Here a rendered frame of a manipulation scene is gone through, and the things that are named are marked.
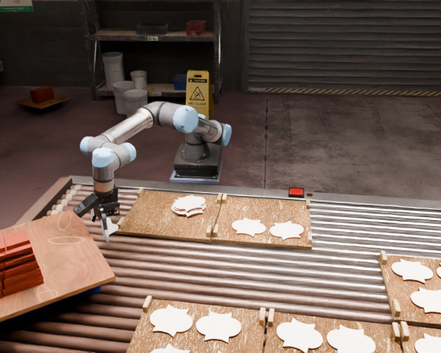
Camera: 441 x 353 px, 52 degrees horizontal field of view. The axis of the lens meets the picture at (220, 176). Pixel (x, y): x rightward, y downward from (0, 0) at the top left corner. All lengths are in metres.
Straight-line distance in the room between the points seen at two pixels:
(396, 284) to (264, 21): 5.16
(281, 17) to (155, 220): 4.84
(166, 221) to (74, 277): 0.56
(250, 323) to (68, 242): 0.74
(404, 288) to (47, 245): 1.31
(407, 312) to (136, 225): 1.13
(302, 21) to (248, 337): 5.45
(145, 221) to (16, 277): 0.66
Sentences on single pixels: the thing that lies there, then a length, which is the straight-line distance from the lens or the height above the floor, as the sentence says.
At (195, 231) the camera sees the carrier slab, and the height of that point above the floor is 0.94.
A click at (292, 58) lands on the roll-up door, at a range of 6.64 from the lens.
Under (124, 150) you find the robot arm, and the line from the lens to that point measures 1.74.
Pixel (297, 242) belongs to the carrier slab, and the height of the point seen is 0.94.
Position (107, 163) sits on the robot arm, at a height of 1.34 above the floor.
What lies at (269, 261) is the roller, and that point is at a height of 0.91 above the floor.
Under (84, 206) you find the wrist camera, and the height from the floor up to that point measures 1.17.
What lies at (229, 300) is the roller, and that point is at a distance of 1.65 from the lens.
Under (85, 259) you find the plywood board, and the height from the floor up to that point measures 1.04.
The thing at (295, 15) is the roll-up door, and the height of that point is 1.08.
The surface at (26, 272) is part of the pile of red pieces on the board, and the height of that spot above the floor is 1.10.
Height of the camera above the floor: 2.05
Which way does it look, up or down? 28 degrees down
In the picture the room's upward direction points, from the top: 1 degrees counter-clockwise
